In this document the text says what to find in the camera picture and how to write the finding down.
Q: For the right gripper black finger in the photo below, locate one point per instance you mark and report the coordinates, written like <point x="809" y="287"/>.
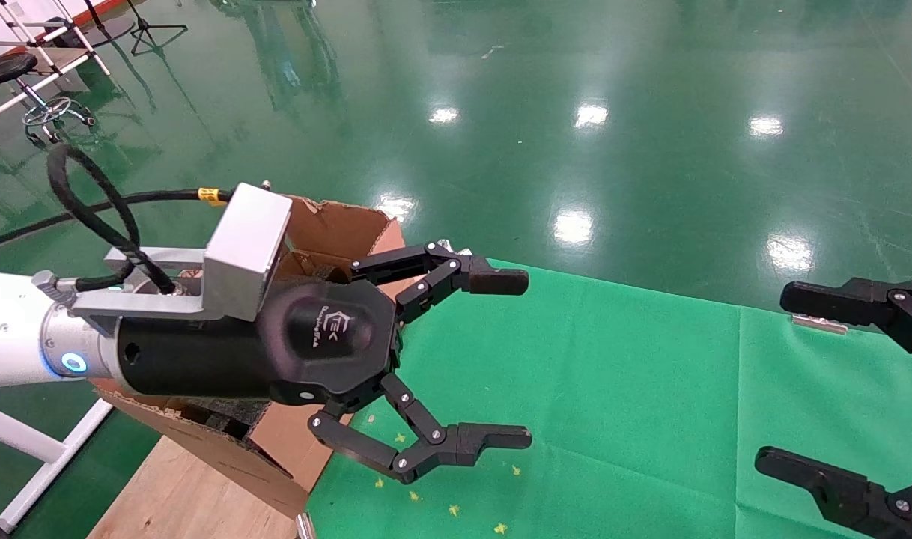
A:
<point x="823" y="299"/>
<point x="838" y="498"/>

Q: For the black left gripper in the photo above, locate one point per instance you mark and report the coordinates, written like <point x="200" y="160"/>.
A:
<point x="321" y="344"/>

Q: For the large open cardboard carton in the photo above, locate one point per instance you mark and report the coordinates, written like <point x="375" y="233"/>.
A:
<point x="336" y="224"/>

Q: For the silver binder clip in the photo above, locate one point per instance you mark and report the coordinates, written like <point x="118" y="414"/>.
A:
<point x="467" y="253"/>
<point x="305" y="526"/>
<point x="819" y="323"/>

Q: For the green table cloth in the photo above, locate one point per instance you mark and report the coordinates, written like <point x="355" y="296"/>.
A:
<point x="651" y="389"/>

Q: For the black foam block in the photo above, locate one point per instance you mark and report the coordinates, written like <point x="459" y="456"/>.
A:
<point x="224" y="412"/>

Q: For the white metal floor stand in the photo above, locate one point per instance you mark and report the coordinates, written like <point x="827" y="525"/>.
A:
<point x="48" y="468"/>

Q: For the black tripod stand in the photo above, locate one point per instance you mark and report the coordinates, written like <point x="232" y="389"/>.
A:
<point x="149" y="27"/>

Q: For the black round-base stand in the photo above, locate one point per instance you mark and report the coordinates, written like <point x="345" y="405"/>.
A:
<point x="96" y="31"/>

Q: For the black round stool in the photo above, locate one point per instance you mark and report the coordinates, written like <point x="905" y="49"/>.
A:
<point x="7" y="67"/>

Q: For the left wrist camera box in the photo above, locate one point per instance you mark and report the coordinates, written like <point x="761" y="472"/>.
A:
<point x="246" y="239"/>

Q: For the white metal frame table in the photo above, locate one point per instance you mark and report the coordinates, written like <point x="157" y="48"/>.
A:
<point x="59" y="58"/>

